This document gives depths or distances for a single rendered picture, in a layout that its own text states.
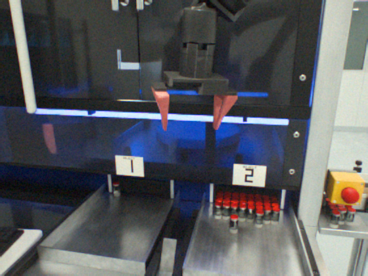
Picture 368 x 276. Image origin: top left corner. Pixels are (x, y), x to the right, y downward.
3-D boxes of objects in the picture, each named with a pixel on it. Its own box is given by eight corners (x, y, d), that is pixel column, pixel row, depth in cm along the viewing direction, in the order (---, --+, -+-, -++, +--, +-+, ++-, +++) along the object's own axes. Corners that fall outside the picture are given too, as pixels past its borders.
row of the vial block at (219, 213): (214, 215, 84) (215, 200, 83) (278, 221, 81) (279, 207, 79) (213, 219, 82) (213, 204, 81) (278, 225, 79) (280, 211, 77)
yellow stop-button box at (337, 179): (323, 191, 81) (327, 167, 79) (351, 193, 80) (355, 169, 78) (331, 204, 74) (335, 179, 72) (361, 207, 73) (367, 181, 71)
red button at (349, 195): (337, 197, 75) (340, 183, 73) (353, 199, 74) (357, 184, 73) (342, 204, 71) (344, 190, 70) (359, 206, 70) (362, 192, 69)
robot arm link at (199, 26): (186, 0, 42) (224, 4, 43) (179, 2, 48) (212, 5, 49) (183, 49, 45) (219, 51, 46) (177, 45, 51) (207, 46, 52)
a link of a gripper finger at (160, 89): (150, 123, 55) (151, 73, 51) (186, 123, 57) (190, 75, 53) (155, 137, 49) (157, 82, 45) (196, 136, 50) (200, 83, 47)
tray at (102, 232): (104, 192, 98) (104, 183, 97) (179, 200, 93) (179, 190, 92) (39, 259, 66) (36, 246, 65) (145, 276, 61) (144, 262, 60)
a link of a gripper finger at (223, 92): (185, 123, 57) (189, 75, 53) (219, 122, 58) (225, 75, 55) (194, 136, 50) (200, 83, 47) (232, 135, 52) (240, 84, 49)
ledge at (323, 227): (309, 207, 91) (309, 203, 91) (352, 212, 89) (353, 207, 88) (319, 234, 78) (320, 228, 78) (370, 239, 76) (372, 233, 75)
